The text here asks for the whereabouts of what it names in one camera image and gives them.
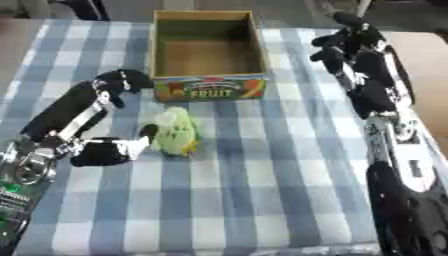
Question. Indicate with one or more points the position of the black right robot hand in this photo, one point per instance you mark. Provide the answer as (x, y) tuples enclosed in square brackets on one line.
[(371, 78)]

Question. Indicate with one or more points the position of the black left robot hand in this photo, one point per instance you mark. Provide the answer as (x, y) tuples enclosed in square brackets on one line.
[(64, 111)]

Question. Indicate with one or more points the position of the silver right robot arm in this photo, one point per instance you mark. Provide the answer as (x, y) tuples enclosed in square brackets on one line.
[(408, 186)]

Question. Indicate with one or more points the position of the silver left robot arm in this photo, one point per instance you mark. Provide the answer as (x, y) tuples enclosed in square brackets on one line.
[(20, 186)]

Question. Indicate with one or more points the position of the tan cardboard box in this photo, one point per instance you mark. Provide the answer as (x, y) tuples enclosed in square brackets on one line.
[(207, 55)]

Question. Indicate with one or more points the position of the dark chair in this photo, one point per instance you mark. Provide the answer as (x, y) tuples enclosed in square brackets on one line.
[(87, 8)]

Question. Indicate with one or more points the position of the green soft toy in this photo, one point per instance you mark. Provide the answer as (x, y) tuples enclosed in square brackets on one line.
[(175, 131)]

